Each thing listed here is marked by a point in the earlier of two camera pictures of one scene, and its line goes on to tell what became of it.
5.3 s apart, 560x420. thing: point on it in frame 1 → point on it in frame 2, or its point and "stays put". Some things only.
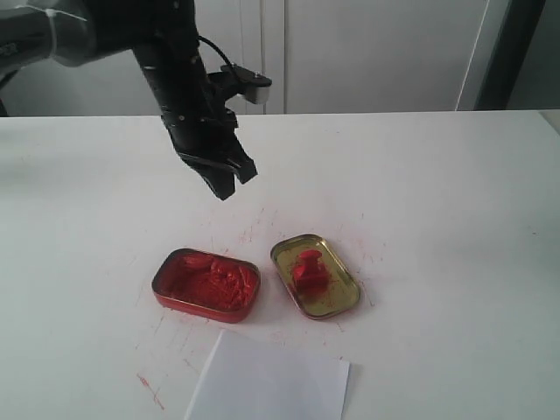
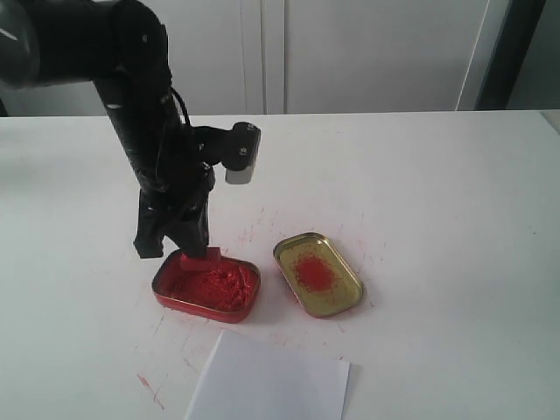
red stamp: [311, 276] → [212, 262]
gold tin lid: [315, 279] stays put
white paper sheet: [248, 378] stays put
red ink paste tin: [207, 284] stays put
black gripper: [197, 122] → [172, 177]
